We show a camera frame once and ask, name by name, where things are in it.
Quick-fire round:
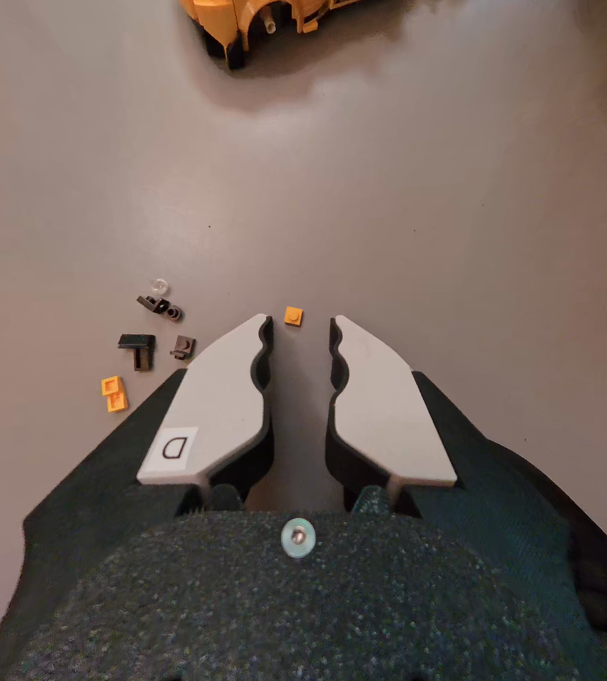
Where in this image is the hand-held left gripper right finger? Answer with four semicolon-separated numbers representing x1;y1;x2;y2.
326;315;458;490

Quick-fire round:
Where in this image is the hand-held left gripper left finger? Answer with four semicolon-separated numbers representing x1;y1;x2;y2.
137;314;275;487

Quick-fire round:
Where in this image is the yellow lego car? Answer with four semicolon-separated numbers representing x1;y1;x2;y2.
178;0;357;71

